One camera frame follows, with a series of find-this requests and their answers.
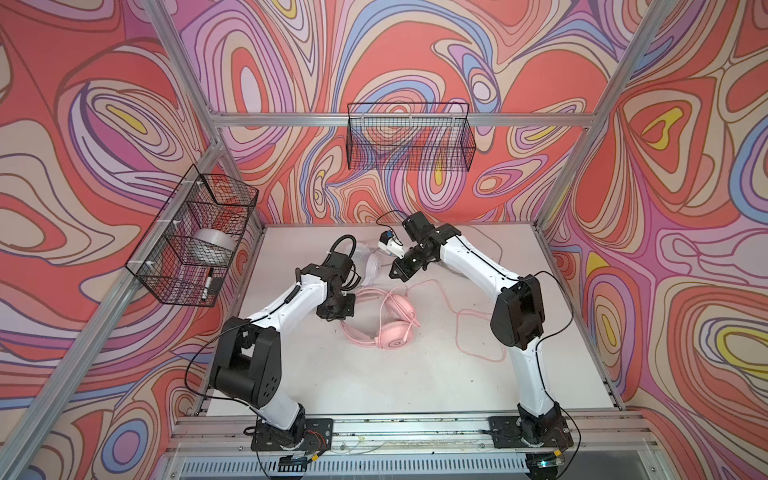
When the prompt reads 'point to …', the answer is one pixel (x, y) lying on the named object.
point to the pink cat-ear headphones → (381, 318)
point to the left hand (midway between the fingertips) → (349, 312)
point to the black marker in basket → (207, 283)
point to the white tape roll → (212, 245)
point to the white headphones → (366, 262)
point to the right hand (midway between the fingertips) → (396, 278)
